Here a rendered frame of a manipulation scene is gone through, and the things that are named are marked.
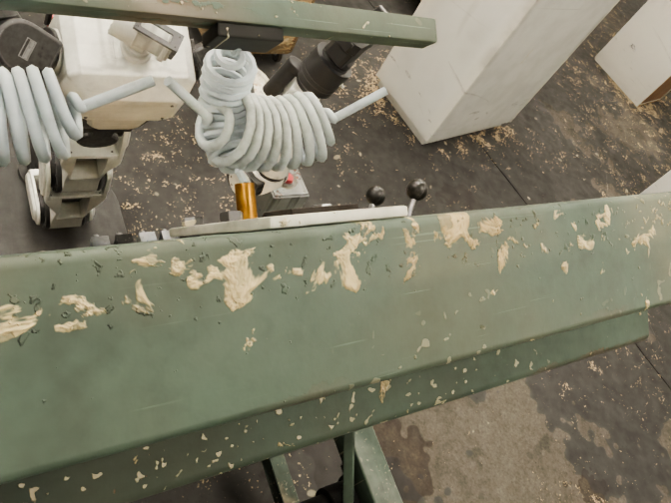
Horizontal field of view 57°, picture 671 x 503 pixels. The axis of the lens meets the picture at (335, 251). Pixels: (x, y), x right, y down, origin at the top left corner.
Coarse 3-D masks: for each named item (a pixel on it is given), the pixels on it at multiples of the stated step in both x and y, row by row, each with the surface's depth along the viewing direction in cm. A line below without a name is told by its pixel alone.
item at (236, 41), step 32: (224, 32) 41; (256, 32) 42; (224, 64) 44; (256, 64) 46; (224, 96) 46; (192, 224) 48; (224, 224) 40; (256, 224) 36; (288, 224) 35; (320, 224) 36
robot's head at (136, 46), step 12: (120, 24) 112; (132, 24) 112; (144, 24) 114; (120, 36) 113; (132, 36) 113; (144, 36) 114; (168, 36) 116; (132, 48) 118; (144, 48) 116; (156, 48) 116; (144, 60) 121
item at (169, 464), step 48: (576, 336) 80; (624, 336) 86; (384, 384) 64; (432, 384) 67; (480, 384) 71; (240, 432) 55; (288, 432) 58; (336, 432) 61; (48, 480) 47; (96, 480) 48; (144, 480) 50; (192, 480) 53
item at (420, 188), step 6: (414, 180) 104; (420, 180) 104; (408, 186) 104; (414, 186) 103; (420, 186) 103; (426, 186) 104; (408, 192) 104; (414, 192) 103; (420, 192) 103; (426, 192) 104; (414, 198) 104; (420, 198) 104; (414, 204) 104; (408, 210) 103; (408, 216) 103
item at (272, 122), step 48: (0, 0) 34; (48, 0) 35; (96, 0) 36; (144, 0) 38; (192, 0) 39; (240, 0) 41; (288, 0) 43; (0, 96) 37; (96, 96) 41; (192, 96) 44; (288, 96) 50; (0, 144) 37; (48, 144) 42; (240, 144) 46; (288, 144) 49
